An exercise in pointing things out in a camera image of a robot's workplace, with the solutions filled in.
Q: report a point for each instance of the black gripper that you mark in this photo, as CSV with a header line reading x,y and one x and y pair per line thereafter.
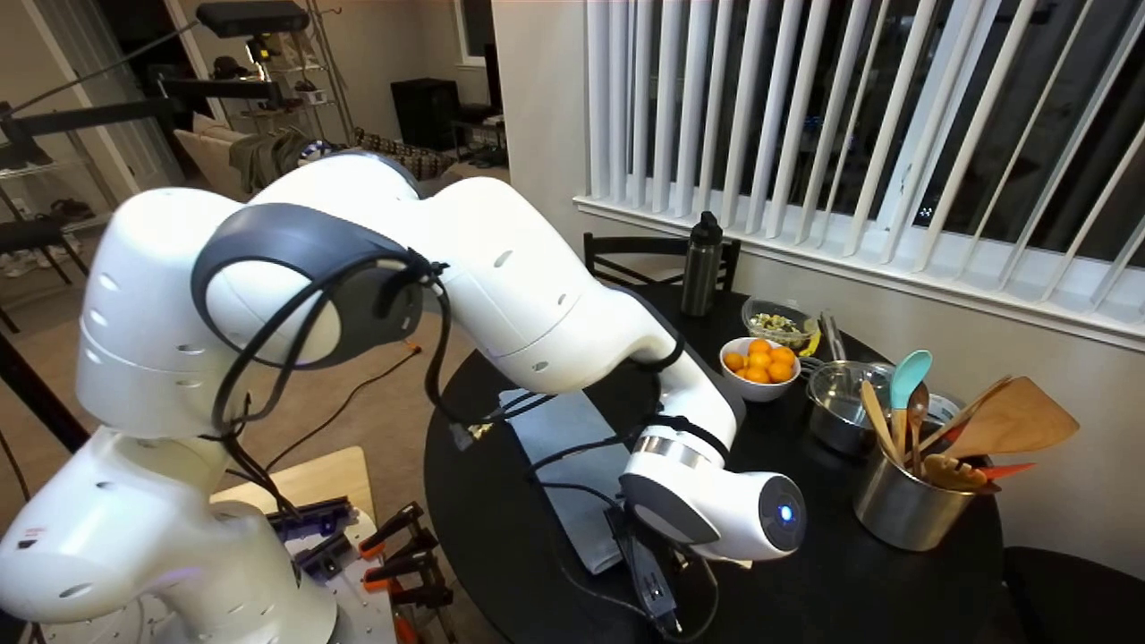
x,y
647,578

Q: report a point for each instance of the grey-blue towel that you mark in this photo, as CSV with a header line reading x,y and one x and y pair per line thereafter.
x,y
579,461

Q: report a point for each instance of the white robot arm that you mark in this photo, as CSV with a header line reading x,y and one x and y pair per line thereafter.
x,y
202,309

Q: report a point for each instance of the light wooden robot base board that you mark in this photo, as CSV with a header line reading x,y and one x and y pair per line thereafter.
x,y
313,479

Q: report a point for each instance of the steel utensil holder cup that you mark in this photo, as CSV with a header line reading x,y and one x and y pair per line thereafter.
x,y
907,513

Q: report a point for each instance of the white bowl of oranges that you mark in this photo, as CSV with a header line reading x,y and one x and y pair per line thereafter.
x,y
761,371

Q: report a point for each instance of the bowl with banana and food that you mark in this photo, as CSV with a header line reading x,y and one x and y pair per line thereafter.
x,y
780,322

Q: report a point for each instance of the teal silicone spatula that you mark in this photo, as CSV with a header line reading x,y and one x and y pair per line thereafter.
x,y
902,383

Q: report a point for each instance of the red-orange spatula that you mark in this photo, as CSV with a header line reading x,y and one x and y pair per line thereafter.
x,y
994,474

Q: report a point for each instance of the black chair far side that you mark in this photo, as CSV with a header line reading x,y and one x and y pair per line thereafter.
x,y
1069,598

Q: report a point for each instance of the wooden spatula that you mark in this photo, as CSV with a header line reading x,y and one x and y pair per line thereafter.
x,y
1013,417

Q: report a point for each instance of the white vertical window blinds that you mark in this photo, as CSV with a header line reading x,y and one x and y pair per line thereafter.
x,y
976,141

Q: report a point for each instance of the orange-handled black clamp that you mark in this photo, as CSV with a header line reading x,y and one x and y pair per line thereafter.
x,y
407,516
407,578

